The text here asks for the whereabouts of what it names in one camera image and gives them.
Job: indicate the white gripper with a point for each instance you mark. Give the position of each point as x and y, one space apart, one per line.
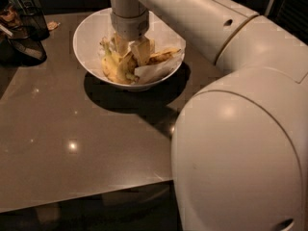
130 27

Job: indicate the spotted yellow banana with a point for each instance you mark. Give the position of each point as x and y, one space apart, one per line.
129 63

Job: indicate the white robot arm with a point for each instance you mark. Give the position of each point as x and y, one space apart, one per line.
240 145

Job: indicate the brown-spotted right banana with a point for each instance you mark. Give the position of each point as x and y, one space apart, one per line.
163 55

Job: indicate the white bowl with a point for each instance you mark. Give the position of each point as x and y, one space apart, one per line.
89 52

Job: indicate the white paper liner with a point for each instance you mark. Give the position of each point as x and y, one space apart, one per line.
142 62

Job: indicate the small tan wrapper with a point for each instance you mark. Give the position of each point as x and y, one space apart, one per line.
52 25

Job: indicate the black mesh basket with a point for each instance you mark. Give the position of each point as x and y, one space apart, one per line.
24 41

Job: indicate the black wire cup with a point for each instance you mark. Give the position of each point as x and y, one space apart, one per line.
34 17

